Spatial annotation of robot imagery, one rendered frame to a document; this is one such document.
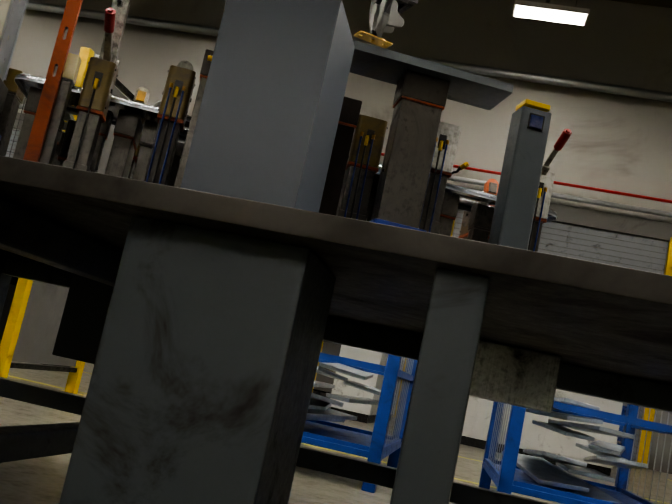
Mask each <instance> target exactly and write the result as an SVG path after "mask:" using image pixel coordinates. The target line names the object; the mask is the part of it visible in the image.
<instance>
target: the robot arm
mask: <svg viewBox="0 0 672 504"><path fill-rule="evenodd" d="M414 3H415V4H418V0H372V1H371V5H370V10H369V26H370V32H371V33H375V34H377V37H380V38H381V36H382V34H383V33H392V32H393V31H394V27H402V26H403V25H404V19H403V18H402V17H401V16H400V15H399V14H398V12H399V13H401V14H402V13H403V12H404V11H406V10H407V9H409V8H411V7H412V6H414Z"/></svg>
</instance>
